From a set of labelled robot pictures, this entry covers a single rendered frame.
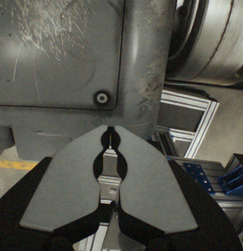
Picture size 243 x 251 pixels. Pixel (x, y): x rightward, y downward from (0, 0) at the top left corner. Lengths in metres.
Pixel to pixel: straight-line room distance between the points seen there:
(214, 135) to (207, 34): 1.76
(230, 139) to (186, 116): 0.73
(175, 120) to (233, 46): 1.25
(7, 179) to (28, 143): 2.14
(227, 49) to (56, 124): 0.27
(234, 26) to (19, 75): 0.29
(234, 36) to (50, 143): 0.30
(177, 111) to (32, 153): 1.28
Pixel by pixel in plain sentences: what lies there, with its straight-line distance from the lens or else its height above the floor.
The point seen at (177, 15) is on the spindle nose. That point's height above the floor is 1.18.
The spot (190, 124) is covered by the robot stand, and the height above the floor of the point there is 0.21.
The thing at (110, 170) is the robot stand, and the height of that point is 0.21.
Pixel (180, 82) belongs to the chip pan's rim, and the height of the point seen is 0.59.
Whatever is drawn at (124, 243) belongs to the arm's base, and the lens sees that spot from 0.62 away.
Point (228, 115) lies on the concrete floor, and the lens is 1.97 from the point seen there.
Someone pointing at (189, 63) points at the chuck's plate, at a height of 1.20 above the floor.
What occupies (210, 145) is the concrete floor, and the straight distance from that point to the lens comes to 2.07.
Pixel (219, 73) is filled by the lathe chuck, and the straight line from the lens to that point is 0.36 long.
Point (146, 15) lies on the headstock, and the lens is 0.24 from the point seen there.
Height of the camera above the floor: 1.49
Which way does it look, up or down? 60 degrees down
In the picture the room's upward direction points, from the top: 177 degrees clockwise
